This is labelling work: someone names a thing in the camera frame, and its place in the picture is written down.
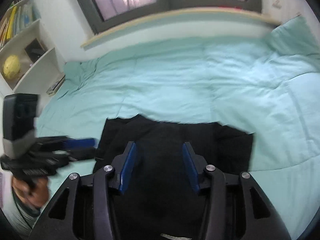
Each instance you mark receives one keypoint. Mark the row of books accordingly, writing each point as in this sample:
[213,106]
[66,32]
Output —
[20,15]

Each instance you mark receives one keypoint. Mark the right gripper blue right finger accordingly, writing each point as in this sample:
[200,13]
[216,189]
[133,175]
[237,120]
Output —
[194,165]

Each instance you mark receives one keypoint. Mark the mint green pillow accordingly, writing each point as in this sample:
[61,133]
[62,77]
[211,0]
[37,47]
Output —
[295,35]

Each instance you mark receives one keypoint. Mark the mint green duvet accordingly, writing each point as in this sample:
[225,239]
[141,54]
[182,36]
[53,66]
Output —
[267,86]

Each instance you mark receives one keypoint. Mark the white bookshelf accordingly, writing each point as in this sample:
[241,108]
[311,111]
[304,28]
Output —
[30,61]

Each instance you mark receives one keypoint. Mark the yellow ball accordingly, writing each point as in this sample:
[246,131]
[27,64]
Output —
[11,67]

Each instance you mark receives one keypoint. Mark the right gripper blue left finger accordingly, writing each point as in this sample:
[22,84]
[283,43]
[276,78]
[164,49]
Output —
[123,166]

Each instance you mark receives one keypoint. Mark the person's left hand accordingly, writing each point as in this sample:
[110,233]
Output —
[33,197]

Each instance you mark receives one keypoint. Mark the wooden window sill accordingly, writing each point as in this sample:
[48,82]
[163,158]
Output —
[184,23]

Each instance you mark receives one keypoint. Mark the black box on shelf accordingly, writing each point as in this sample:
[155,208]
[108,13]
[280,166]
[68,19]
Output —
[34,50]

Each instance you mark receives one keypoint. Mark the black camera box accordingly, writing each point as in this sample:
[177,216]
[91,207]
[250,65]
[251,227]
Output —
[19,112]

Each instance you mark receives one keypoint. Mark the black hooded jacket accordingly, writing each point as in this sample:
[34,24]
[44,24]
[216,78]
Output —
[159,200]

